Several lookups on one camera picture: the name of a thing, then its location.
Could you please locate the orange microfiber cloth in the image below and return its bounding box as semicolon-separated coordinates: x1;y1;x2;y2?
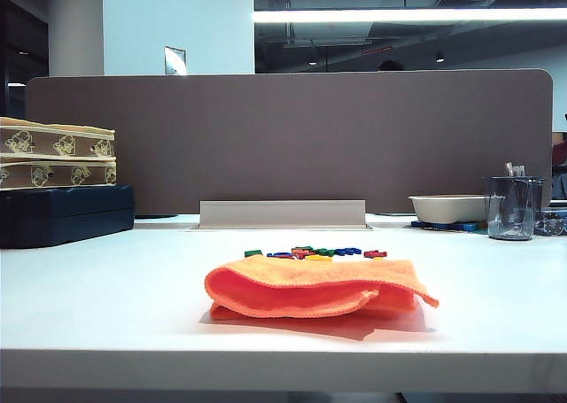
204;257;440;342

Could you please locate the brown desk divider panel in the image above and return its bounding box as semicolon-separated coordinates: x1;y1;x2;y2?
25;68;555;218

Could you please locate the white rectangular bowl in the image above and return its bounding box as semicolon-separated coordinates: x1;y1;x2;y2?
408;194;493;225

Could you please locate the blue mat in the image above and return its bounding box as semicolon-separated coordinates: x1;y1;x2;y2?
409;219;489;234

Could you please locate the white ceiling light strip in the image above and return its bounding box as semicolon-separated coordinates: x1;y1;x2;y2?
252;7;567;24

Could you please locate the dark blue plastic case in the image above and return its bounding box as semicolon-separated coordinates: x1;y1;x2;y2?
0;183;136;249

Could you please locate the brown cartoon print box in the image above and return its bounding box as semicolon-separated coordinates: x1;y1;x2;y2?
0;116;117;160
0;154;118;191

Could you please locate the clear glass cup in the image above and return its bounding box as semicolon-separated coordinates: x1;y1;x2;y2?
483;175;547;241

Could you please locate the clear patterned glass jar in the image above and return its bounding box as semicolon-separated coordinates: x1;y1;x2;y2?
533;206;567;237

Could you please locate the beige cable tray lid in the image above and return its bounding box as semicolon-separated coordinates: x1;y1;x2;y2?
198;199;368;230

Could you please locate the silver wall plaque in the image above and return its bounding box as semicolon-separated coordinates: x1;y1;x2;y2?
163;45;188;76

